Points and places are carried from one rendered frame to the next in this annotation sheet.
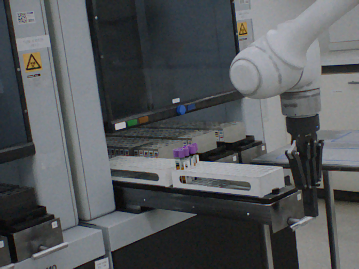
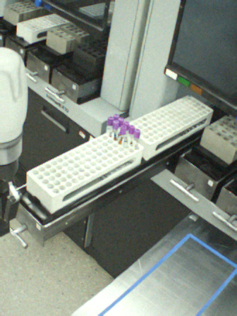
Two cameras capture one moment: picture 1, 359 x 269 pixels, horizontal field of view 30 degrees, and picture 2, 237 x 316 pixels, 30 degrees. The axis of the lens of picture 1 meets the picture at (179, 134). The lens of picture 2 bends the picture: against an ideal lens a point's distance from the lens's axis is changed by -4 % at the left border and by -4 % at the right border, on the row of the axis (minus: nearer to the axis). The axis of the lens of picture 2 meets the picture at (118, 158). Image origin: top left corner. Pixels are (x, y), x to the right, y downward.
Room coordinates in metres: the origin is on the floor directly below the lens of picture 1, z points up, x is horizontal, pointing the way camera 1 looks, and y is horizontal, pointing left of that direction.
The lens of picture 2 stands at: (1.64, -0.95, 1.57)
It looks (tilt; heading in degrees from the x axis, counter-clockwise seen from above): 39 degrees down; 83
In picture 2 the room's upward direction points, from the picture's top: 11 degrees clockwise
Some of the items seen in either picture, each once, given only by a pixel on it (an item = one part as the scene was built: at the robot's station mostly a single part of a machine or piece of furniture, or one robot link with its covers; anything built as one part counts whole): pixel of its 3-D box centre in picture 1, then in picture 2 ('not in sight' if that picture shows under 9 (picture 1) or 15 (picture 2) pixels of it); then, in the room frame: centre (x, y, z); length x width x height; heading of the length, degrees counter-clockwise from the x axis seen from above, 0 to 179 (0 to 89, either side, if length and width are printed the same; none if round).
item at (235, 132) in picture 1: (232, 133); not in sight; (2.24, -0.18, 0.85); 0.12 x 0.02 x 0.06; 134
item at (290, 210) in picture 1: (190, 195); (122, 164); (1.76, -0.01, 0.78); 0.73 x 0.14 x 0.09; 45
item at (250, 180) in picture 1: (225, 180); (86, 169); (1.67, -0.10, 0.83); 0.30 x 0.10 x 0.06; 45
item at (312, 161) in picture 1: (309, 162); (4, 198); (1.50, -0.29, 0.89); 0.04 x 0.01 x 0.11; 45
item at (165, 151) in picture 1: (169, 153); (219, 144); (2.02, 0.04, 0.85); 0.12 x 0.02 x 0.06; 135
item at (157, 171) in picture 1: (142, 172); (169, 126); (1.89, 0.12, 0.83); 0.30 x 0.10 x 0.06; 45
